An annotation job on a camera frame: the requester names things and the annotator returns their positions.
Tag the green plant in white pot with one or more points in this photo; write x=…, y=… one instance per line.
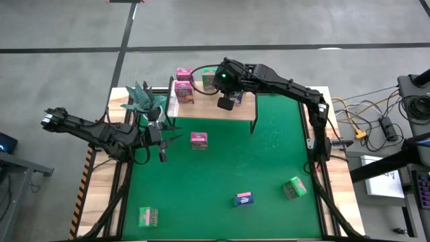
x=144, y=99

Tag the wooden shelf with black frame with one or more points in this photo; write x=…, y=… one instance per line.
x=215, y=109

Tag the black device with blue light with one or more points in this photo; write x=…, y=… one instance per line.
x=8, y=142

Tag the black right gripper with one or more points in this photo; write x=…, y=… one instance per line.
x=231, y=77

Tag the backlit keyboard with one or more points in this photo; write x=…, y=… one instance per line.
x=424, y=188

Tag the green Apple Jacks cereal box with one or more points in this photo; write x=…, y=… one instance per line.
x=295, y=188
x=209, y=80
x=148, y=216

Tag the black power strip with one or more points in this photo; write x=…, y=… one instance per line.
x=388, y=128

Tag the pink Raisin Bran cereal box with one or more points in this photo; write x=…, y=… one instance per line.
x=184, y=72
x=184, y=92
x=199, y=139

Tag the black orange striped edge strip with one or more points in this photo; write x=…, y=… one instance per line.
x=80, y=195

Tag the grey desk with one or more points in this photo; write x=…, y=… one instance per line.
x=386, y=215
x=20, y=164

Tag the small black object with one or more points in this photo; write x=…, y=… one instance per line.
x=399, y=231

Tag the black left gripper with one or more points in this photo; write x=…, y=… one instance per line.
x=154, y=136

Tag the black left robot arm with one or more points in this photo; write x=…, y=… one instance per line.
x=94, y=132

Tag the grey equipment tower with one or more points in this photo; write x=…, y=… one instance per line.
x=408, y=87

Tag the green table mat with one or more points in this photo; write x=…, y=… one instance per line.
x=218, y=174

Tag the blue Frosted Flakes cereal box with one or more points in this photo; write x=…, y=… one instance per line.
x=244, y=199
x=238, y=98

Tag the grey metal bracket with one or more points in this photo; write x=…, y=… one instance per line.
x=310, y=144

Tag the black metal rig frame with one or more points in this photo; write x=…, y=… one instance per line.
x=121, y=181

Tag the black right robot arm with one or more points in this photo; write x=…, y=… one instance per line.
x=285, y=85

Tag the white board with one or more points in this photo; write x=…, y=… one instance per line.
x=383, y=185

